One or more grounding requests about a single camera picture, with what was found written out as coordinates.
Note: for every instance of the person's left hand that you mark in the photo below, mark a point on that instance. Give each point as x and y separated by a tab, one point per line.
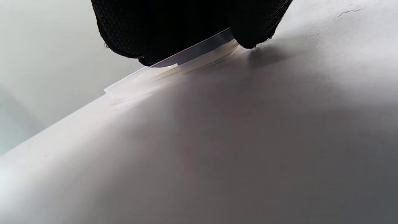
186	21

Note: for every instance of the clear plastic box lid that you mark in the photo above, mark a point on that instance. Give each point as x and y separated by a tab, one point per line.
149	81

